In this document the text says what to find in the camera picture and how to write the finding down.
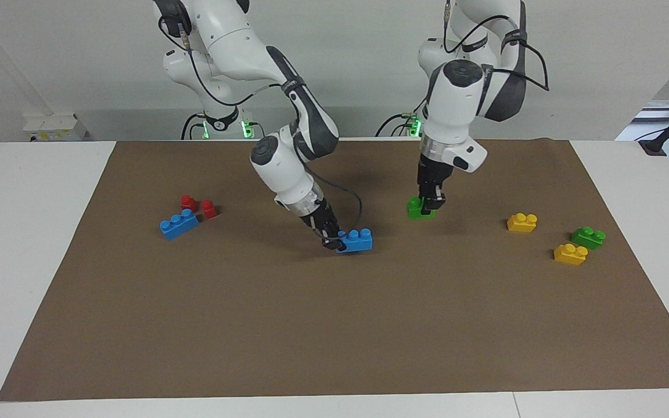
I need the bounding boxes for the white socket box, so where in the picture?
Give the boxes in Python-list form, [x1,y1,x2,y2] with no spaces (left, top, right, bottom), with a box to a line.
[23,113,89,143]

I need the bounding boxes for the black base cable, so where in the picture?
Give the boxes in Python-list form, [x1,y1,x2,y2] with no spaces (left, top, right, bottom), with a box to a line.
[375,96,428,139]
[180,113,207,140]

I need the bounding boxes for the green two-stud block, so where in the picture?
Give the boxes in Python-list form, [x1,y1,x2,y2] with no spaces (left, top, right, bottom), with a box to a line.
[407,197,437,221]
[571,226,607,251]

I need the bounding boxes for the black right base cable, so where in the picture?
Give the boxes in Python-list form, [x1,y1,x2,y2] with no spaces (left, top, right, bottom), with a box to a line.
[180,113,207,140]

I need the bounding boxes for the yellow two-stud block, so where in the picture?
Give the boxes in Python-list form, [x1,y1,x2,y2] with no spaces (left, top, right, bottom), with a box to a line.
[506,212,538,234]
[553,243,589,266]

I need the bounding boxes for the brown paper mat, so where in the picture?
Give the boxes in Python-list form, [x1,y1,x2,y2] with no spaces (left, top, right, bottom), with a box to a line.
[0,138,669,402]

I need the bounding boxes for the blue three-stud block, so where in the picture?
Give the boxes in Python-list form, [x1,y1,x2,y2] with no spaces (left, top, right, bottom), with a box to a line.
[336,228,374,254]
[159,209,200,241]

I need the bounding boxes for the black left base cable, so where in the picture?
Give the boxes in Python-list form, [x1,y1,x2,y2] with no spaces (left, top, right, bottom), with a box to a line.
[375,96,428,139]

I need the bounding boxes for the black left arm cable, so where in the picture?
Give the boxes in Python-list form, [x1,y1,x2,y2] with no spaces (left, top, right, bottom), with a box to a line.
[443,0,551,93]

